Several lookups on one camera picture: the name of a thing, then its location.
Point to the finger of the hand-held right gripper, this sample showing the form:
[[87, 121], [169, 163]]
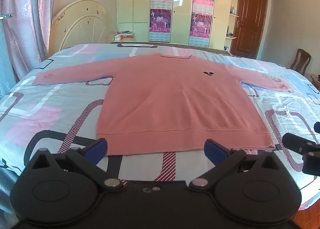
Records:
[[317, 127], [308, 158]]

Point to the metal curtain hook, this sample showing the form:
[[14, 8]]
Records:
[[6, 16]]

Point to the wooden chair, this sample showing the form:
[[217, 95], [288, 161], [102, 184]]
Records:
[[301, 62]]

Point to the stack of books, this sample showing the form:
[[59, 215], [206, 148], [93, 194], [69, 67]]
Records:
[[125, 35]]

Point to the cream corner shelf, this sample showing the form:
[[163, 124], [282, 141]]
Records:
[[233, 13]]

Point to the cream round headboard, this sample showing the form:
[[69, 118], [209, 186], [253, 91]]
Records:
[[82, 26]]

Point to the wooden bed frame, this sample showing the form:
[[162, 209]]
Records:
[[175, 44]]

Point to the patterned bed sheet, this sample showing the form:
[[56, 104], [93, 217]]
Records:
[[45, 108]]

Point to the cream wardrobe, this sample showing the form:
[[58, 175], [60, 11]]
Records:
[[182, 6]]

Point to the pink knit sweater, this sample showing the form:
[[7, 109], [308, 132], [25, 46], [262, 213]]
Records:
[[175, 98]]

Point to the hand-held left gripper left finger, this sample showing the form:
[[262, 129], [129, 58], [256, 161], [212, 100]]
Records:
[[96, 147]]

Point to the pink grey curtain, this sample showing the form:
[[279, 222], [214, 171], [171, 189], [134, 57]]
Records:
[[22, 31]]

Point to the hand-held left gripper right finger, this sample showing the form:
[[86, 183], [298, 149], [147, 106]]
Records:
[[215, 149]]

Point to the brown wooden door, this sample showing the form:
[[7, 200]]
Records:
[[250, 18]]

